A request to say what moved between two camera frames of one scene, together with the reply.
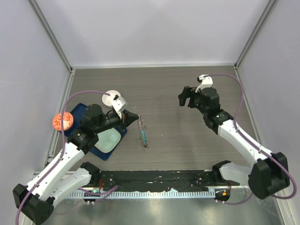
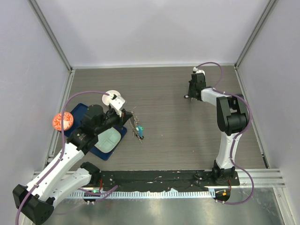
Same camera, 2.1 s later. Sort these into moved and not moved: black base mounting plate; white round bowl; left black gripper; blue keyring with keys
Moved: blue keyring with keys
Not moved: white round bowl; black base mounting plate; left black gripper
